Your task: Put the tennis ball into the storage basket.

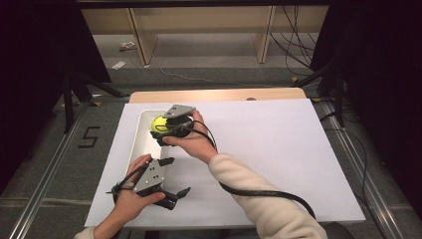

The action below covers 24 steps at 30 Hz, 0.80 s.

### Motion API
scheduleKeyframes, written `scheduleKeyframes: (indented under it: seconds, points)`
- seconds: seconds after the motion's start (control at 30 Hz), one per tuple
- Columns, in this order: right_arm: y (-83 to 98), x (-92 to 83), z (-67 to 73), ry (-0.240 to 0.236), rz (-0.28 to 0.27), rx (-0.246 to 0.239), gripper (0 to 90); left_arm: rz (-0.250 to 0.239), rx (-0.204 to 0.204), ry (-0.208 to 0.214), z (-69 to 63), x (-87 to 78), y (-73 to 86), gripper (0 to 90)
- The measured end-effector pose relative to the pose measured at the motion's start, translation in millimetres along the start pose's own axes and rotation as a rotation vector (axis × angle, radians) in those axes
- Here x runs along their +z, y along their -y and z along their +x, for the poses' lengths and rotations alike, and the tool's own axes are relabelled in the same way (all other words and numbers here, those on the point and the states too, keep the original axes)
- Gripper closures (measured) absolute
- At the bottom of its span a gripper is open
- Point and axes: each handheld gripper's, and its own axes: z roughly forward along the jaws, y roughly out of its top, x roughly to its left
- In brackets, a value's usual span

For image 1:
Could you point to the black tripod stand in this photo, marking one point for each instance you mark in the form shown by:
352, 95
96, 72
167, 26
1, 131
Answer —
338, 99
68, 103

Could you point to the metal floor rail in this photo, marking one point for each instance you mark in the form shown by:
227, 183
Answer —
365, 186
43, 186

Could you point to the light wooden furniture frame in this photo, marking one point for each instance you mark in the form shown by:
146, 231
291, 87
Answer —
142, 40

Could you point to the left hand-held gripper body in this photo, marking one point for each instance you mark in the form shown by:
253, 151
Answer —
151, 177

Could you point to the black curtain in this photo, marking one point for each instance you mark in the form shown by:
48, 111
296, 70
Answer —
381, 83
36, 66

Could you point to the person's right hand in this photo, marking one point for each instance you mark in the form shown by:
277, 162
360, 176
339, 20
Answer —
195, 144

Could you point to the yellow tennis ball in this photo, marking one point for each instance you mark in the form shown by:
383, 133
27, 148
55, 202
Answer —
158, 122

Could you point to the white plastic bin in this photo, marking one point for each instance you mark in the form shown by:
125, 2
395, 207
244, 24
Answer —
146, 146

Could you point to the person's left hand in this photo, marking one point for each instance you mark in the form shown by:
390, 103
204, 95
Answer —
129, 203

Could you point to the small white and black device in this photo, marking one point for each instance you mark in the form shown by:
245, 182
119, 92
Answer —
127, 46

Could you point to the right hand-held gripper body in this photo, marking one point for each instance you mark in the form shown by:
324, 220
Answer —
179, 111

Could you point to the white board sheet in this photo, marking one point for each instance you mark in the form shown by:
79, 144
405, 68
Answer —
282, 149

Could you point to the white paper slip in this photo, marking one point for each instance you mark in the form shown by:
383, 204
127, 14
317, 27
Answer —
118, 65

